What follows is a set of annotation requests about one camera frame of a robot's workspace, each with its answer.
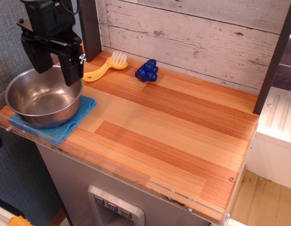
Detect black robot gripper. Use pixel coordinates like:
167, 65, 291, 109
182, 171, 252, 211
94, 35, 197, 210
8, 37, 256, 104
17, 0, 84, 86

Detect yellow brush white bristles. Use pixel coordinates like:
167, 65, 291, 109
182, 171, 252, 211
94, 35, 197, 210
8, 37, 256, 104
83, 51, 128, 82

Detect stainless steel bowl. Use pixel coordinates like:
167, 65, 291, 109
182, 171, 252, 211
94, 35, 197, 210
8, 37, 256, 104
5, 65, 83, 129

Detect blue folded cloth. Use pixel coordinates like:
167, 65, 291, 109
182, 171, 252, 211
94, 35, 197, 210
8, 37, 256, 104
8, 95, 98, 142

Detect clear acrylic table guard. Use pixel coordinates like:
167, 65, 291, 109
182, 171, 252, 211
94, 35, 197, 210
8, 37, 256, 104
0, 89, 258, 222

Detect blue toy grape bunch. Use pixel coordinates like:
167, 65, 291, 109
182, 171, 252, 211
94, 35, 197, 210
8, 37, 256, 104
135, 59, 159, 82

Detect grey toy fridge cabinet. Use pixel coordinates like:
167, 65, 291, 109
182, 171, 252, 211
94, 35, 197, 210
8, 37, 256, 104
37, 144, 209, 226

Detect silver dispenser panel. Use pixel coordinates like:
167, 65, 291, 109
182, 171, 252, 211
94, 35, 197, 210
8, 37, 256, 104
88, 185, 145, 226

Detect orange object bottom left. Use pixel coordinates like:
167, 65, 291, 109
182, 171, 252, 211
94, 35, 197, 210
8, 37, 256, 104
7, 216, 31, 226

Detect white toy sink unit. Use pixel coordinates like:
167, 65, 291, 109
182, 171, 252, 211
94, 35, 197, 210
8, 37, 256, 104
246, 87, 291, 188

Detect dark left frame post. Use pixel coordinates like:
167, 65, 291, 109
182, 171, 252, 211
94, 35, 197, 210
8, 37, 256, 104
79, 0, 102, 62

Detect dark frame post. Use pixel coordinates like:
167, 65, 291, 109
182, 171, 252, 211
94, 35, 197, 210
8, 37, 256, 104
79, 0, 102, 62
253, 4, 291, 115

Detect dark right frame post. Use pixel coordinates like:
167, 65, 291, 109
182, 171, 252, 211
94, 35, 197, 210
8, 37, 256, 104
253, 4, 291, 115

